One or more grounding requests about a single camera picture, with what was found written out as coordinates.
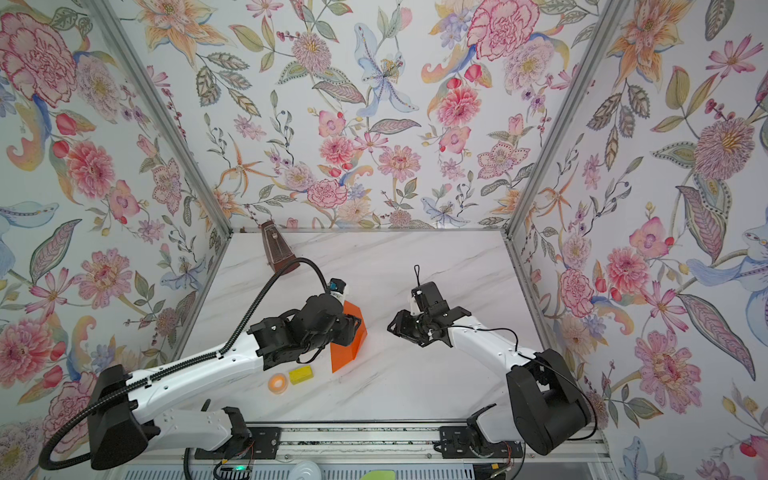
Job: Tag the aluminium front rail frame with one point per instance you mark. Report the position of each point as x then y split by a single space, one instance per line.
402 441

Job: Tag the white round object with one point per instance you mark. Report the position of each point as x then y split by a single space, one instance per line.
306 470

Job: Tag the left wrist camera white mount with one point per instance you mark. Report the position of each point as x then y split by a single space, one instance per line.
337 289

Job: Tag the orange square paper sheet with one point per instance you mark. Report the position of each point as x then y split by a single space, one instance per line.
343 355

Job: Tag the yellow rectangular block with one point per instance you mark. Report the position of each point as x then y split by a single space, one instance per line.
301 374

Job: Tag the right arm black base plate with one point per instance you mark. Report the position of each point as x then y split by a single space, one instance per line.
465 442

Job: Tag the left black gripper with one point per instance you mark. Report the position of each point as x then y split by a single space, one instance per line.
350 325

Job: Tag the brown wooden metronome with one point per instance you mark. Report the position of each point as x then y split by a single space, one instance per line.
278 253

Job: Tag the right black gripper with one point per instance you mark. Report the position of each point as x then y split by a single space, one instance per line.
402 326

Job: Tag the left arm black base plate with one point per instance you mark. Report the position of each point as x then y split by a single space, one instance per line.
261 443

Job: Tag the orange tape roll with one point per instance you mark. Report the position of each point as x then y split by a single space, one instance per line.
278 384

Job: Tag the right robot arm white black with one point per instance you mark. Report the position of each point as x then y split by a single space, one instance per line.
544 407

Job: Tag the green object at edge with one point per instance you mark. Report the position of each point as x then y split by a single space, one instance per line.
379 475

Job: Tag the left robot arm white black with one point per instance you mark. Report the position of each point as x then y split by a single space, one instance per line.
149 418

